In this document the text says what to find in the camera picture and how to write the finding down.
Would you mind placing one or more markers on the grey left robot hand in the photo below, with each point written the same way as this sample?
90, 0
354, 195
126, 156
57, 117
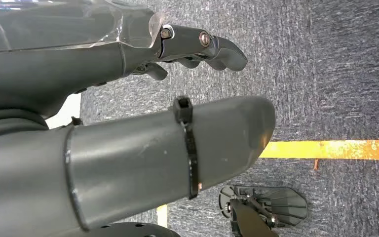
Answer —
62, 170

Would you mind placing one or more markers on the black perforated robot part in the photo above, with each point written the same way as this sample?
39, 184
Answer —
134, 230

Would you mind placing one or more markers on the pale floor tape strip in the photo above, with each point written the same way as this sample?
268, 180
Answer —
162, 216

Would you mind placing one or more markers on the black zip tie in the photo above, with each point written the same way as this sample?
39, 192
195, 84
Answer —
191, 153

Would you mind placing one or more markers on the black robot foot plate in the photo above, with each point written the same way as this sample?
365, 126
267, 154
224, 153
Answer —
284, 206

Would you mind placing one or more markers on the shiny yellow floor tape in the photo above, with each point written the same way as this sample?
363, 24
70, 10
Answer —
323, 150

